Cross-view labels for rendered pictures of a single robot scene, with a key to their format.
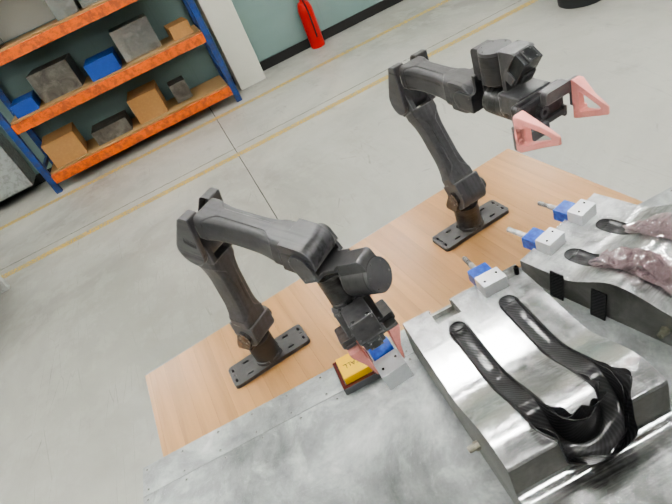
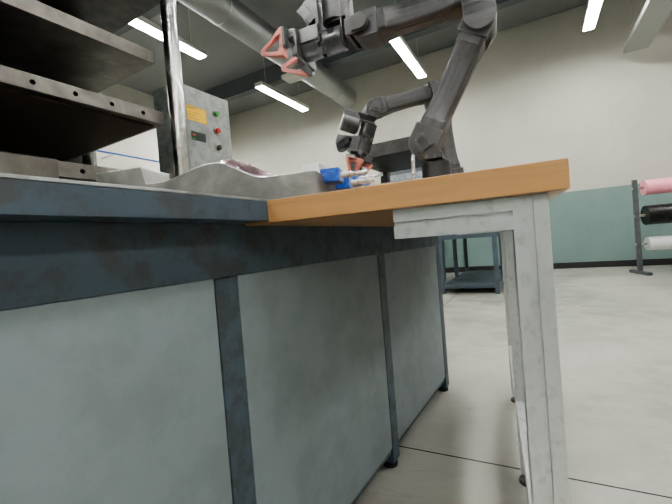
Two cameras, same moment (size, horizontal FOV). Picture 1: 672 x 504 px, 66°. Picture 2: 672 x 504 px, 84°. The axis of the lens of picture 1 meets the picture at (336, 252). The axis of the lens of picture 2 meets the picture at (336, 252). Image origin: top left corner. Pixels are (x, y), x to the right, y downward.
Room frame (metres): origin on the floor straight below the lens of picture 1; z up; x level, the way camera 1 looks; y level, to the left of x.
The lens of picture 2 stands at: (1.31, -1.16, 0.71)
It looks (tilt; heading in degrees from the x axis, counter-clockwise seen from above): 1 degrees down; 125
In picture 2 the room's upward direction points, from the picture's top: 5 degrees counter-clockwise
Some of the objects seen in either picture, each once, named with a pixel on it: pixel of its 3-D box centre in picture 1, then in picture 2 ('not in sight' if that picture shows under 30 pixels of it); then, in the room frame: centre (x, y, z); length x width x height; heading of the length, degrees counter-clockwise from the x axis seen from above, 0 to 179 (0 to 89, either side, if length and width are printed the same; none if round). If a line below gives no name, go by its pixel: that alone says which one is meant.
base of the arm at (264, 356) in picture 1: (262, 346); not in sight; (0.91, 0.25, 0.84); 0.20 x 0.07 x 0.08; 102
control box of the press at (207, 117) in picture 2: not in sight; (205, 250); (-0.22, -0.04, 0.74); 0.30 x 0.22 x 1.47; 94
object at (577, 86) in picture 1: (578, 107); (280, 50); (0.70, -0.45, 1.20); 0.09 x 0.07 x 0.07; 12
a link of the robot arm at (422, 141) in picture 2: (465, 194); (430, 150); (1.02, -0.35, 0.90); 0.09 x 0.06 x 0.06; 102
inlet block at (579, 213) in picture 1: (562, 210); (336, 175); (0.87, -0.50, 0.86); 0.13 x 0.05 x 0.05; 21
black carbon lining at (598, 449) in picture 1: (534, 360); not in sight; (0.51, -0.22, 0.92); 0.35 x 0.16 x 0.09; 4
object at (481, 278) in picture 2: not in sight; (477, 251); (-0.08, 4.33, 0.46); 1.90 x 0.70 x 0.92; 97
